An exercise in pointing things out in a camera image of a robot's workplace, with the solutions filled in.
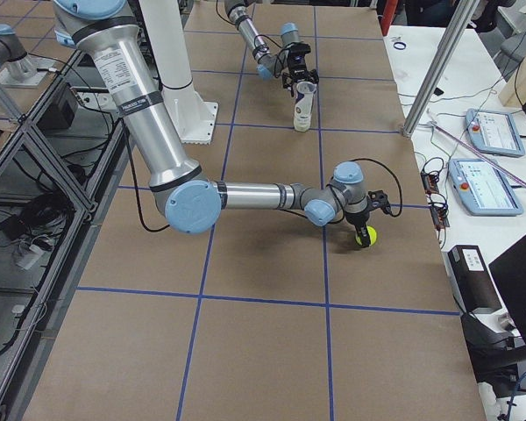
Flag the far teach pendant tablet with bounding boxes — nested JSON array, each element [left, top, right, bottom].
[[465, 109, 525, 157]]

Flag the black computer monitor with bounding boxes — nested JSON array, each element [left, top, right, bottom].
[[489, 234, 526, 341]]

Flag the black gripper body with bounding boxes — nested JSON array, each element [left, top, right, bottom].
[[288, 66, 310, 82], [345, 210, 370, 228]]

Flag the clear tennis ball tube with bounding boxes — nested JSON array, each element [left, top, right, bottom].
[[294, 81, 316, 132]]

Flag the yellow tennis ball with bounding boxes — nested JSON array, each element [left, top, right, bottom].
[[355, 225, 378, 247]]

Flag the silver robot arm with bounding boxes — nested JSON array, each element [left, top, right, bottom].
[[224, 1, 319, 96], [53, 1, 375, 247]]

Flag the near teach pendant tablet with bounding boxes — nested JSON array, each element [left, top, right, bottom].
[[448, 159, 523, 217]]

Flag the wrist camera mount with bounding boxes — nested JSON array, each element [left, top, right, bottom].
[[367, 190, 392, 216]]

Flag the metal grabber stick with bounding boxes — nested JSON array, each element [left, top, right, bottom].
[[430, 121, 526, 189]]

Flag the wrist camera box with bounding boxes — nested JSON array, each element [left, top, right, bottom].
[[287, 42, 311, 69]]

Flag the small black box device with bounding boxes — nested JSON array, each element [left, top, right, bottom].
[[447, 245, 502, 314]]

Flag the teach pendant tablet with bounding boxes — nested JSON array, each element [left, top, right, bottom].
[[465, 109, 525, 157], [448, 159, 523, 217]]

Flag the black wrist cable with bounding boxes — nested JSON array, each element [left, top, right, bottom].
[[252, 43, 290, 80], [350, 157, 403, 218]]

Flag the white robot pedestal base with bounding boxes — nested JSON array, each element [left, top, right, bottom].
[[139, 0, 218, 144]]

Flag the aluminium frame post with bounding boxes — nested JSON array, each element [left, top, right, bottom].
[[402, 1, 479, 138]]

